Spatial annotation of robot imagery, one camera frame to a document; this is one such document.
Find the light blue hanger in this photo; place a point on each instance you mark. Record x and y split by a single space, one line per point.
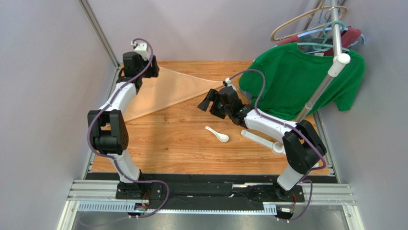
349 37

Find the teal plastic hanger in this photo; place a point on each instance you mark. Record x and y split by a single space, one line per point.
320 45

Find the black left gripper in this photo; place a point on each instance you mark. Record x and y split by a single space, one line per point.
154 71

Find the white ceramic spoon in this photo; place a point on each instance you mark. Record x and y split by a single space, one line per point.
221 137

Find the beige cloth napkin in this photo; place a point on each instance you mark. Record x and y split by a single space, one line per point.
168 89

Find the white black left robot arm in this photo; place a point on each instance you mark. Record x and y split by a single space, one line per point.
107 134

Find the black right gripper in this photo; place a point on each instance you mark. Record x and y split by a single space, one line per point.
214 104

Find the red garment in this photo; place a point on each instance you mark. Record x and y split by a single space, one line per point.
292 39

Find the aluminium front rail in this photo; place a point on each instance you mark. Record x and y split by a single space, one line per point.
329 205

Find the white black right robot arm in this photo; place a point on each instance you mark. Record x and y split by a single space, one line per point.
302 145

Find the aluminium frame rail left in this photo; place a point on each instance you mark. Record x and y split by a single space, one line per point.
90 14

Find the silver white clothes rack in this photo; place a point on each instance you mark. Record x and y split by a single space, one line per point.
316 19

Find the green t-shirt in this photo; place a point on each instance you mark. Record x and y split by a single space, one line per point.
285 78

